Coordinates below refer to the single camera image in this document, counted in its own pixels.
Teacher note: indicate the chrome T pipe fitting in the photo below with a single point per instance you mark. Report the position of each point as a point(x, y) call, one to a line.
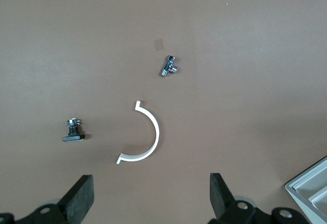
point(167, 67)

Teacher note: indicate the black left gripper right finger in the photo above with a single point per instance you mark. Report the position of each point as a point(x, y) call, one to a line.
point(221, 198)

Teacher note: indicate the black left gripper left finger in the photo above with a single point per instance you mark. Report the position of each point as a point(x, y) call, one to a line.
point(76, 198)

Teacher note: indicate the black flat cap switch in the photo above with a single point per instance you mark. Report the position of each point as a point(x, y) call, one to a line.
point(72, 137)

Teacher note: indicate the white sliding drawer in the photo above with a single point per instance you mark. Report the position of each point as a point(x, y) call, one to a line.
point(316, 183)

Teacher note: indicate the white drawer cabinet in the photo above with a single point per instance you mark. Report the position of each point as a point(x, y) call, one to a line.
point(290, 187)

